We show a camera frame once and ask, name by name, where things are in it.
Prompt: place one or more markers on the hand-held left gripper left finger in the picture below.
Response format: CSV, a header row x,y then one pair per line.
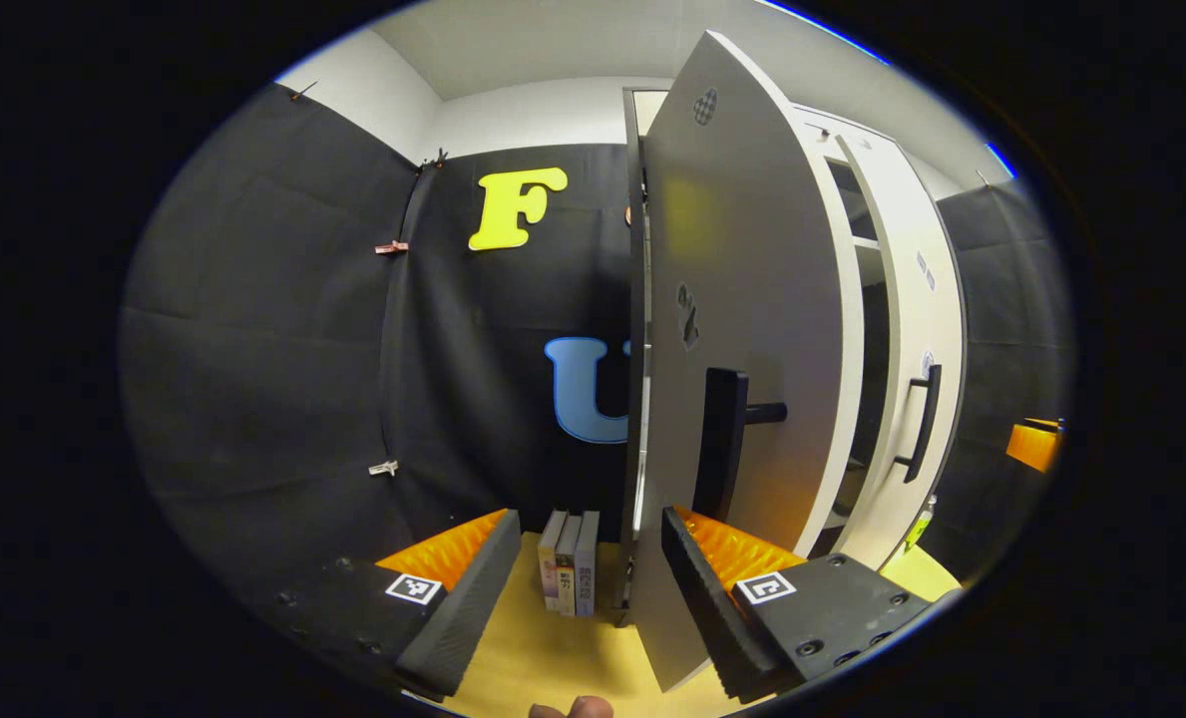
x,y
468,608

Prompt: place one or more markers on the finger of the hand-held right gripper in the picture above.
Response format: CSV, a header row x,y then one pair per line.
x,y
1036,446

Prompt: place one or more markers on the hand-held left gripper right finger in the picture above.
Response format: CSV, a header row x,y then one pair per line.
x,y
707,608

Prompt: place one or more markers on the white shoe cabinet door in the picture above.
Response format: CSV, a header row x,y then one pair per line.
x,y
917,299
752,249

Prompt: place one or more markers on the white shoe cabinet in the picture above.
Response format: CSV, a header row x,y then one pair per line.
x,y
882,299

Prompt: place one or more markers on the tan book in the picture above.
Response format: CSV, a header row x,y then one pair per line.
x,y
550,563

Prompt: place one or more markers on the grey brown book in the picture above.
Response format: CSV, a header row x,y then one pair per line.
x,y
567,568

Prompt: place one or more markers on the black backdrop cloth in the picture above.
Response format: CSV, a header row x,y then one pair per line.
x,y
1001,329
283,349

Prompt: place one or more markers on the pale blue book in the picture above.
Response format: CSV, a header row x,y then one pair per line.
x,y
588,568

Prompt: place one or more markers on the green plastic bottle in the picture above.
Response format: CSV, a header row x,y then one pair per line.
x,y
920,527

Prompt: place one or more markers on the silver spring clip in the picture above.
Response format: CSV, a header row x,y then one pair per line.
x,y
384,467

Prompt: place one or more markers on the copper spring clip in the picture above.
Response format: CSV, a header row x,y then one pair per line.
x,y
391,246

